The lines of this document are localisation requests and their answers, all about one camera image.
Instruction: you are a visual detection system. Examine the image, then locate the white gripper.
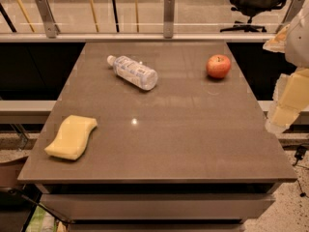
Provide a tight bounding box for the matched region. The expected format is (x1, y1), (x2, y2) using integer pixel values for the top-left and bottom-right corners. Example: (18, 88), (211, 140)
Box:
(263, 3), (309, 133)

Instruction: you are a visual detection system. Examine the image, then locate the clear plastic water bottle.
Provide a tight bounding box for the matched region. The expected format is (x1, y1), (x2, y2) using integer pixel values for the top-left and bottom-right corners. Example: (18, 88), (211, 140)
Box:
(107, 55), (158, 91)

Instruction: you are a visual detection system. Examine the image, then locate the red apple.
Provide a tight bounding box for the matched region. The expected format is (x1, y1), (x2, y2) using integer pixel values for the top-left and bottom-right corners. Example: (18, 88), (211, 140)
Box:
(206, 54), (231, 79)

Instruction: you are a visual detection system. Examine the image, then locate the black office chair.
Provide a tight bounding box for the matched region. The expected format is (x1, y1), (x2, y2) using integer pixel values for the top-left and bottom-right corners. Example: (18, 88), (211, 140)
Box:
(221, 0), (287, 33)

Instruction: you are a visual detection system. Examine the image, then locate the yellow pole right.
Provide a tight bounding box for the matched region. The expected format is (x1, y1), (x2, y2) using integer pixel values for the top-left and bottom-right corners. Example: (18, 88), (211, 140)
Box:
(134, 0), (140, 33)

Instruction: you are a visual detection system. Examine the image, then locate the yellow pole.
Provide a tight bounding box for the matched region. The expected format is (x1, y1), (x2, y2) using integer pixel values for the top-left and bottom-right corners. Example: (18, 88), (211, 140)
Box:
(134, 0), (140, 33)
(89, 0), (99, 32)
(16, 0), (36, 33)

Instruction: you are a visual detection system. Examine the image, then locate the black pole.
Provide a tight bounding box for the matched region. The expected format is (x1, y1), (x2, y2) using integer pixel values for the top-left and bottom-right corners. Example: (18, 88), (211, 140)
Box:
(112, 0), (120, 33)

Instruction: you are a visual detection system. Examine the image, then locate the yellow pole middle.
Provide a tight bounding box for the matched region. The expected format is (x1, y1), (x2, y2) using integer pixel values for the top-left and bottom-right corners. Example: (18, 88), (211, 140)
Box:
(89, 0), (99, 32)

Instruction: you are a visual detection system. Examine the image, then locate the yellow sponge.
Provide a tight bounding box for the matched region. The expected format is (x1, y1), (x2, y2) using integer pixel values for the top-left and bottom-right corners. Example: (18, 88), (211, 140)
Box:
(44, 115), (98, 160)

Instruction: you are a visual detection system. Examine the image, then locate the grey drawer front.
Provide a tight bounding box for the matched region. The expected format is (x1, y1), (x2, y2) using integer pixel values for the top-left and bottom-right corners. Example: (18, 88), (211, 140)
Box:
(41, 193), (274, 220)

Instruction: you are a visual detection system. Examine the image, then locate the yellow pole left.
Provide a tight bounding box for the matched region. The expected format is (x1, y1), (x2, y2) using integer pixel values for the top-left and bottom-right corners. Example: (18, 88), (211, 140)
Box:
(16, 0), (36, 33)

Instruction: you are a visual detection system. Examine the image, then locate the green white package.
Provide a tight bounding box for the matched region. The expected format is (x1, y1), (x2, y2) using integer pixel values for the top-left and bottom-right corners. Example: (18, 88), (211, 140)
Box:
(25, 207), (56, 232)

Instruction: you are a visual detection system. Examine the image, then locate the metal railing bracket right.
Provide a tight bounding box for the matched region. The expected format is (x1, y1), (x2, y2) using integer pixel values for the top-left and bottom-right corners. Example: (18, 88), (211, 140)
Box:
(276, 0), (305, 32)

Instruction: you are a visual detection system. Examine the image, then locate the metal railing bracket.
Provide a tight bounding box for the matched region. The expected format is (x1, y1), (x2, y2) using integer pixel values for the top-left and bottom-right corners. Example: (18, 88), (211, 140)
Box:
(35, 0), (60, 39)
(276, 0), (305, 32)
(163, 0), (175, 39)

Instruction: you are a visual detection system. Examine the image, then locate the black power adapter with cable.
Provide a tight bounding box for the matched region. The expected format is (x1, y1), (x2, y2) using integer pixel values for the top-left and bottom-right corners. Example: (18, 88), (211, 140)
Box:
(293, 145), (307, 197)

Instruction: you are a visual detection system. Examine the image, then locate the metal railing bracket middle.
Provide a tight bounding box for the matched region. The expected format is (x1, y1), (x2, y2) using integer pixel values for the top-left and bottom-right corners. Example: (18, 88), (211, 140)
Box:
(163, 0), (175, 39)

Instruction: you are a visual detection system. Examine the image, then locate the metal railing bracket left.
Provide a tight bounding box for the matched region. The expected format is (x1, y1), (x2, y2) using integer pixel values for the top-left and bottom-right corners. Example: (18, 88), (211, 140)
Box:
(35, 0), (60, 39)

